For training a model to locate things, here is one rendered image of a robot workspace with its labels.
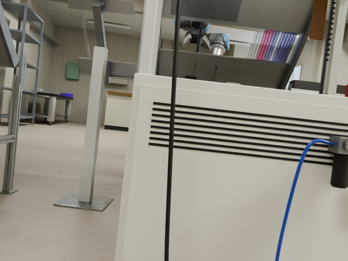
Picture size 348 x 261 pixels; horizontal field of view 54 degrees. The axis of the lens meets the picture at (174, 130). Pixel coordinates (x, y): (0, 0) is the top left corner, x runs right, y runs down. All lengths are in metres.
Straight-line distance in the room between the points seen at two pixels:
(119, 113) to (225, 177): 7.81
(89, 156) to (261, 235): 1.10
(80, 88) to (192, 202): 10.62
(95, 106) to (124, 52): 9.71
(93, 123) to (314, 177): 1.18
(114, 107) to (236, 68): 7.03
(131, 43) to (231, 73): 9.80
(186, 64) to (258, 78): 0.39
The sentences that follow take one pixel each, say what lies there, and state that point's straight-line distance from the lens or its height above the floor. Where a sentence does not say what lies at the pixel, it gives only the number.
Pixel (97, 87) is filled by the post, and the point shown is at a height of 0.62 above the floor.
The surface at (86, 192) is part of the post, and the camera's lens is 1.89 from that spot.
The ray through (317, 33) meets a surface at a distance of 1.40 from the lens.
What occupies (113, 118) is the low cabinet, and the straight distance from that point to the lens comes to 8.72.
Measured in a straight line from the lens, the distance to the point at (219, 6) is 1.60.
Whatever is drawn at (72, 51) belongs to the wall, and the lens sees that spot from 11.66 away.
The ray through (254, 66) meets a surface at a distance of 1.84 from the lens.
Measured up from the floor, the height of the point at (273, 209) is 0.29.
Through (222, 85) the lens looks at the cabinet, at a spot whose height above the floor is 0.61.
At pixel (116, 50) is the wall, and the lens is 11.53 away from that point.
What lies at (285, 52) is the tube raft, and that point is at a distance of 1.83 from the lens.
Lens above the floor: 0.51
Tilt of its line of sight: 2 degrees down
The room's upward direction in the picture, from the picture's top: 6 degrees clockwise
